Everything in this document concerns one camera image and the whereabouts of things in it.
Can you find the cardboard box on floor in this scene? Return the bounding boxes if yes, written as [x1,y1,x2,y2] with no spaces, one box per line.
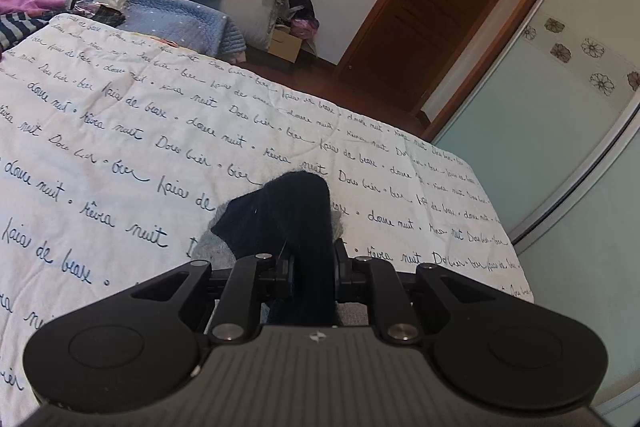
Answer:
[268,29,303,64]

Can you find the light blue quilted blanket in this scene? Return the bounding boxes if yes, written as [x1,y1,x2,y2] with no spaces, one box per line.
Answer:
[8,0,248,61]

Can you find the frosted glass sliding wardrobe door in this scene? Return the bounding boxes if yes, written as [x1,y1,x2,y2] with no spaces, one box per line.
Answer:
[436,0,639,410]

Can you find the brown wooden door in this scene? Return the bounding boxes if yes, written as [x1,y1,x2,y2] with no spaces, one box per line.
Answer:
[333,0,586,115]

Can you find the grey and navy knit sweater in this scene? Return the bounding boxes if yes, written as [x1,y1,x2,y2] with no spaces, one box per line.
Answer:
[191,170,368,327]

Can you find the white quilt with script print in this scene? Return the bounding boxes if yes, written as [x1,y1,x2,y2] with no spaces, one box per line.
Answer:
[1,14,533,426]

